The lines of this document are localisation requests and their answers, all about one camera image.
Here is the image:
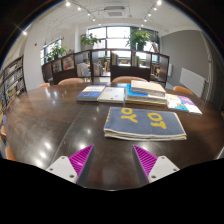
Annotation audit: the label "white cover book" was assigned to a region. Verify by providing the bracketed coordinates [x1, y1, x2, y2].
[97, 86, 126, 104]

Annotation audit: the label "bushy green potted plant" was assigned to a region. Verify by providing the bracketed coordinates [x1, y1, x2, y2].
[46, 43, 68, 63]

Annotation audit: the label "large green potted plant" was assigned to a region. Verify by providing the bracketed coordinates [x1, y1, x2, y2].
[125, 29, 153, 51]

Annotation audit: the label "small white wall radiator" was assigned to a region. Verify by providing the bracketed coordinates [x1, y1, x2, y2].
[166, 63, 174, 78]

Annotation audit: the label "ceiling air conditioner cassette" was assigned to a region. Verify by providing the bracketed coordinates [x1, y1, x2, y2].
[103, 5, 129, 18]

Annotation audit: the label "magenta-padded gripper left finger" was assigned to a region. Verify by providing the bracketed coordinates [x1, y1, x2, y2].
[45, 143, 95, 186]

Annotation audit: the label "small green potted plant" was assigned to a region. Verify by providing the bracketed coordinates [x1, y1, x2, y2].
[80, 33, 102, 51]

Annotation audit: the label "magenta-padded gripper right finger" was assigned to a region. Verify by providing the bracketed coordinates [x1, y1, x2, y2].
[132, 143, 181, 186]

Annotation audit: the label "thick beige book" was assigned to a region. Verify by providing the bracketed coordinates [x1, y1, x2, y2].
[129, 79, 167, 98]

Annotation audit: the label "ceiling lights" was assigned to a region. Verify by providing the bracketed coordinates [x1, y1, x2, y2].
[21, 0, 164, 36]

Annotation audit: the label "colourful illustrated booklet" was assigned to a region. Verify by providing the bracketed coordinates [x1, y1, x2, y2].
[165, 93, 190, 112]

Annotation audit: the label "dark wooden shelf unit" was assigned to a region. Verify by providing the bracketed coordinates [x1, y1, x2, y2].
[41, 48, 170, 88]

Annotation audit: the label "purple and white booklet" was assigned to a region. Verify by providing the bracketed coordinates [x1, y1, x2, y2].
[177, 95, 203, 116]

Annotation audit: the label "wide white wall radiator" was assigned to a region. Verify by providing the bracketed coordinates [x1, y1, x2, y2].
[179, 67, 206, 98]

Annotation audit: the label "large book with blue cover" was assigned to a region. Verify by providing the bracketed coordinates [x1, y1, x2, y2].
[125, 83, 168, 107]

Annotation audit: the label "tall wall bookshelf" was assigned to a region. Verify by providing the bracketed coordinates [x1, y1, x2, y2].
[0, 54, 28, 111]

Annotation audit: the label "grey towel with yellow letters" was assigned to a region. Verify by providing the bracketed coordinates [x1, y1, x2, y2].
[103, 106, 188, 142]

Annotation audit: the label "orange chairs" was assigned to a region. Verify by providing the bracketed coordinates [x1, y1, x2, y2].
[0, 75, 196, 163]

